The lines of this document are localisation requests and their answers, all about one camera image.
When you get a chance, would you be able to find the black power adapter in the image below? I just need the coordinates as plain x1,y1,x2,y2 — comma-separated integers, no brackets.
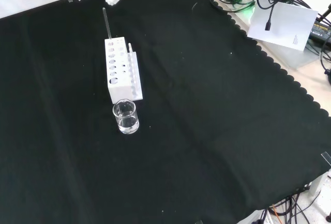
309,21,331,44

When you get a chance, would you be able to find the white paper sheet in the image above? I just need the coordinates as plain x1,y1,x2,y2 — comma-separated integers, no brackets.
247,0,319,52

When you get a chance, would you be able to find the small clear glass beaker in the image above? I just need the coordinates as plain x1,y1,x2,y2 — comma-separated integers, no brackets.
112,98,140,135

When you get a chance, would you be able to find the glass rod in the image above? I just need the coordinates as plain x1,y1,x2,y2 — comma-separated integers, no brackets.
102,7,112,40

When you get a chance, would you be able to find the black cable with plug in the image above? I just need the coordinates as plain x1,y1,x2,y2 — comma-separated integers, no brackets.
255,0,294,32

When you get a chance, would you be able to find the white test tube rack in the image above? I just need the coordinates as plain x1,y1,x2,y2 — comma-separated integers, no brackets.
104,37,143,104

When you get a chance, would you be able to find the black bench cloth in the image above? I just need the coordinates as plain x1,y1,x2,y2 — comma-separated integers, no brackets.
0,0,331,224

